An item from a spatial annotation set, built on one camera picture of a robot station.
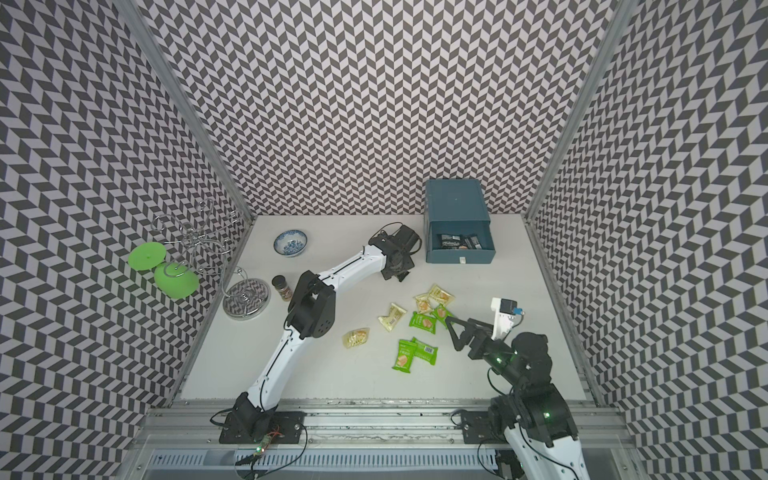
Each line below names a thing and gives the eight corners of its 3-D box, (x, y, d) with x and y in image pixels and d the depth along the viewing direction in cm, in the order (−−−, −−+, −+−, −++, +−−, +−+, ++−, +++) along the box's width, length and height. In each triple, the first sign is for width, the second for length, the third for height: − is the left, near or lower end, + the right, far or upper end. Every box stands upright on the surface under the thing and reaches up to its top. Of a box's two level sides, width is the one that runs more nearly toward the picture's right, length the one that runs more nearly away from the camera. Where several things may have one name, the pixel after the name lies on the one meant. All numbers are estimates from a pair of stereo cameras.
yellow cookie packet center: (378, 322, 93) (377, 318, 90) (392, 305, 96) (392, 300, 94) (390, 331, 91) (390, 328, 88) (405, 313, 94) (405, 309, 92)
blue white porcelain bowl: (275, 260, 107) (270, 252, 103) (282, 238, 114) (278, 229, 110) (305, 260, 107) (301, 252, 103) (311, 238, 114) (307, 229, 110)
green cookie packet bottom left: (393, 369, 84) (393, 366, 83) (398, 341, 89) (398, 338, 88) (410, 372, 84) (410, 370, 82) (415, 344, 89) (415, 341, 87)
